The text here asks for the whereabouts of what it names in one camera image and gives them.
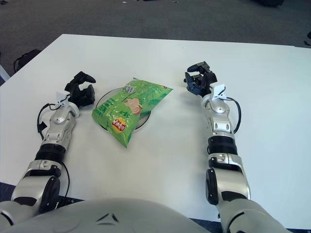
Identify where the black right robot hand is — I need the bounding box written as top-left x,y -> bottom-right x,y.
183,61 -> 218,98

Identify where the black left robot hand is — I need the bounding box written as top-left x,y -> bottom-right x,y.
64,71 -> 97,107

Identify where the green snack chips bag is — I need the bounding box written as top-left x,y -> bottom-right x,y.
91,77 -> 174,149

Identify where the white plate black rim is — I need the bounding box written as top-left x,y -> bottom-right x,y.
95,88 -> 152,133

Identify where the black backpack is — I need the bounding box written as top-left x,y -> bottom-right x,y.
13,49 -> 41,73

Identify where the white table leg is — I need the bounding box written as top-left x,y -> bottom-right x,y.
0,64 -> 11,82

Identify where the large black floor object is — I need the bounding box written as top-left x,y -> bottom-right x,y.
251,0 -> 285,7

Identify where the grey robot torso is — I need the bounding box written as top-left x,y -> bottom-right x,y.
0,198 -> 205,233

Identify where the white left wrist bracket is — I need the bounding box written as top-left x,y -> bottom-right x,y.
55,91 -> 71,109

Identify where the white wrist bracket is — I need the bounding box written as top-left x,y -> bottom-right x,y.
55,91 -> 71,109
210,83 -> 227,100

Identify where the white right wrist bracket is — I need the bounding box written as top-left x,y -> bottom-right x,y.
210,83 -> 227,100

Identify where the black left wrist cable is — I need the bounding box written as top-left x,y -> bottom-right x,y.
36,103 -> 58,140

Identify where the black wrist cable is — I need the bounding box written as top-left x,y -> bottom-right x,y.
225,97 -> 242,134
36,103 -> 58,140

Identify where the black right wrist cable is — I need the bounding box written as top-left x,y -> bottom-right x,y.
225,97 -> 242,134

